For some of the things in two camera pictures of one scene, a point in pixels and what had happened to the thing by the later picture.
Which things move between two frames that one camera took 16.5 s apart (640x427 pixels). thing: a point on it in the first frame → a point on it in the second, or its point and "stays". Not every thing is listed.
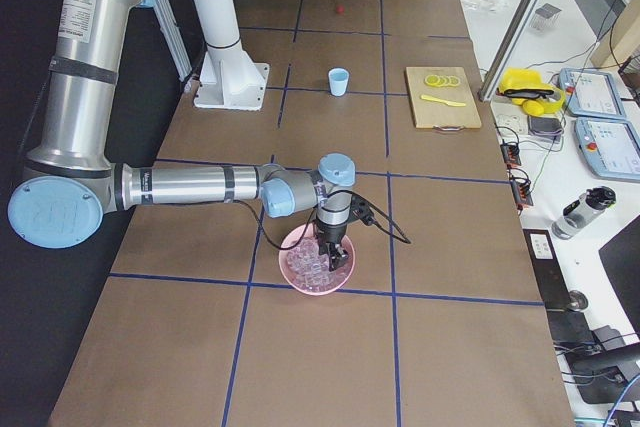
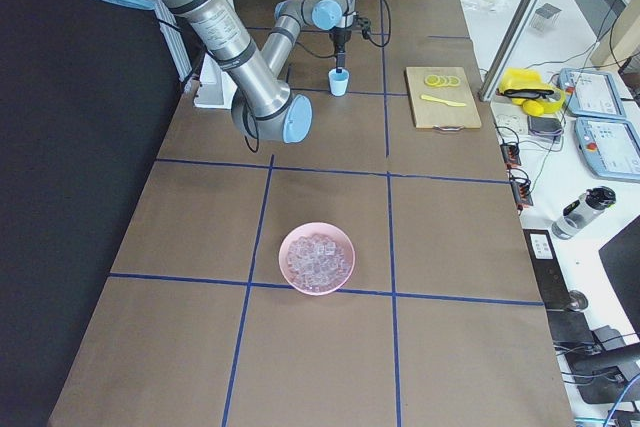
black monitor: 621,260 stays
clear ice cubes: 310,271 stays
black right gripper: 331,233 → 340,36
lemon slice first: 432,80 stays
